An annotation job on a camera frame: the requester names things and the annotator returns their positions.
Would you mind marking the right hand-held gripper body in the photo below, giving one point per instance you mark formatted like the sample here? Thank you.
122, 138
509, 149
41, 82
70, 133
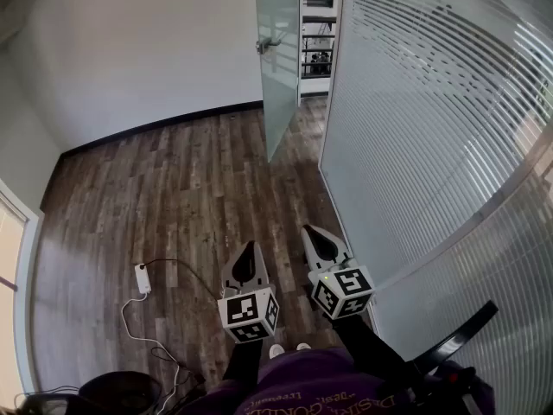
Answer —
345, 288

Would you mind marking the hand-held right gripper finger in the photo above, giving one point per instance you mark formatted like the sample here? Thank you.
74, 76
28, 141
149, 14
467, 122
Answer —
341, 251
310, 253

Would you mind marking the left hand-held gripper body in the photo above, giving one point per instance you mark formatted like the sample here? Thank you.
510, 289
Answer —
244, 314

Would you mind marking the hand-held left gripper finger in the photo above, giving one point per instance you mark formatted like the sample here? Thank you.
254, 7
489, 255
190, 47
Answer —
261, 275
228, 275

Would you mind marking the frosted glass door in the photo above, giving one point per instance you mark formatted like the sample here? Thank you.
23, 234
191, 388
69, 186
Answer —
278, 93

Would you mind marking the person's right forearm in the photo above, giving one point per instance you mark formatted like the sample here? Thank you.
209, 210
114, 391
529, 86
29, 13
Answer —
367, 344

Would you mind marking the person's left forearm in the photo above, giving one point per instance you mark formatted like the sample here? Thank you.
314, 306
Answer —
244, 361

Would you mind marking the person's left white shoe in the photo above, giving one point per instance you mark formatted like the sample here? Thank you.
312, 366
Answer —
276, 350

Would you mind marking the person's white shoe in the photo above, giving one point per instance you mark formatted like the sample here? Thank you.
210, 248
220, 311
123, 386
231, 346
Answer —
303, 346
276, 350

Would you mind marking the person's right white shoe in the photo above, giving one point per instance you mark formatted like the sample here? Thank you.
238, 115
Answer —
303, 346

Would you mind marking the white power strip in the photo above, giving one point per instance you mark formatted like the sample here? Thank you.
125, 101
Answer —
142, 279

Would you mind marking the person's purple shirt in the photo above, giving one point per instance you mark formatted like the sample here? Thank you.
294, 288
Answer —
311, 378

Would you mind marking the glass partition with blinds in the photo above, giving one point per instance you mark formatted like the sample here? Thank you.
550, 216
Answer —
410, 123

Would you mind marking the black device with red button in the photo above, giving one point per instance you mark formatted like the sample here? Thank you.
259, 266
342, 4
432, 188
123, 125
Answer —
458, 383

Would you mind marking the black baseboard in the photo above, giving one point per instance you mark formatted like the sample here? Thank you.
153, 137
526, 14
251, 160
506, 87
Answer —
207, 111

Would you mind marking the white framed window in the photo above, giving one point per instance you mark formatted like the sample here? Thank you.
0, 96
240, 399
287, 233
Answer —
8, 275

